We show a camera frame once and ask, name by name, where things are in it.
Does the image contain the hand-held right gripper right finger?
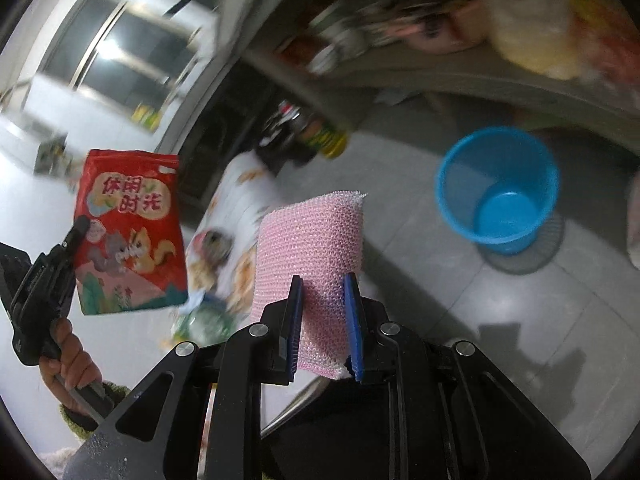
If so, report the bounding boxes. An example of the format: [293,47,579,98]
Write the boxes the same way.
[342,272,586,480]

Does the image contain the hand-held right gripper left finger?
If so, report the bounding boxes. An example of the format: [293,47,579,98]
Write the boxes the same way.
[62,275,306,480]

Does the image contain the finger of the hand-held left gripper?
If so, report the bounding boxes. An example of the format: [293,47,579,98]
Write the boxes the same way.
[60,216,92,261]

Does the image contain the wrappers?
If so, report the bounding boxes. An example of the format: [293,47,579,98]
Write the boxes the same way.
[74,149,190,317]

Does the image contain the pink scouring sponge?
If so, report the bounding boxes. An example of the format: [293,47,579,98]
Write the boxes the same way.
[248,191,367,380]

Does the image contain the blue plastic basket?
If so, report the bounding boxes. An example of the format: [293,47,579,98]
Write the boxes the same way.
[434,126,560,255]

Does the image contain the person's left hand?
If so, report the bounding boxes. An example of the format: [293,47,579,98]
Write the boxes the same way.
[39,317,103,418]

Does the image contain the green crumpled wrapper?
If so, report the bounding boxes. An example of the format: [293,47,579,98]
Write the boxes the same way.
[172,305,236,346]

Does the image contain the floral tablecloth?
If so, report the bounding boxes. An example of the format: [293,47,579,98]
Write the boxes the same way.
[170,152,301,341]

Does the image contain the dark sauce bottle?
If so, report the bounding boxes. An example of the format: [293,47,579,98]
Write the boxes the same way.
[257,102,313,166]

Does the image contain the cooking oil bottle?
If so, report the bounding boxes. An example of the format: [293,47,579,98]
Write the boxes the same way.
[300,115,348,161]

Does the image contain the window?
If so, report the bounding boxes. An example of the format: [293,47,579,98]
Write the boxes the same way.
[37,0,201,111]

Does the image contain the grey perforated shelf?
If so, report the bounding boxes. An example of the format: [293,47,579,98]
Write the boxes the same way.
[240,45,640,151]

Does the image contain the pink basin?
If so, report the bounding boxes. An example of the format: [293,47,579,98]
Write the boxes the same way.
[390,0,496,53]

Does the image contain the clear bag with yellow contents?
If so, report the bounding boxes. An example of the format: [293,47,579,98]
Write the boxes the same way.
[480,0,640,111]

